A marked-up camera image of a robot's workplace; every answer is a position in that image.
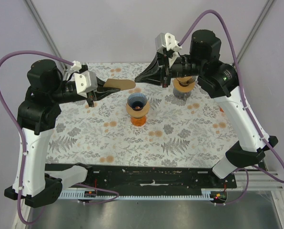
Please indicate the floral table mat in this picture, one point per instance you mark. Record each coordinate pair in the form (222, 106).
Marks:
(177, 133)

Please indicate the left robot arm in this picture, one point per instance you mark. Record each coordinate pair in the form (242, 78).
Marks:
(37, 116)

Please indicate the brown paper coffee filter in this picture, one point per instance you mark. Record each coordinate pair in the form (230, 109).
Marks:
(185, 81)

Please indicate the glass coffee server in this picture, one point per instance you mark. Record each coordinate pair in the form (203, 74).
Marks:
(181, 95)

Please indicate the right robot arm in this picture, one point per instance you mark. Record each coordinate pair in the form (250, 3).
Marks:
(220, 81)

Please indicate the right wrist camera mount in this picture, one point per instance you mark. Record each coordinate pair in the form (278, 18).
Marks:
(168, 46)

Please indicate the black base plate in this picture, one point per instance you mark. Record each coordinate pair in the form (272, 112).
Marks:
(119, 178)

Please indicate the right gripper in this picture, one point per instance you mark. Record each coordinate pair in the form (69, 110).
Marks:
(159, 72)

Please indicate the blue cable duct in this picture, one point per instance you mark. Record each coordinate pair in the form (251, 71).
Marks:
(89, 194)

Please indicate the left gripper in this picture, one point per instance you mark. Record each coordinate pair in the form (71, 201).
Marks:
(101, 92)

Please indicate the orange glass dripper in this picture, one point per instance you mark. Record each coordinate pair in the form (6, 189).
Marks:
(138, 121)

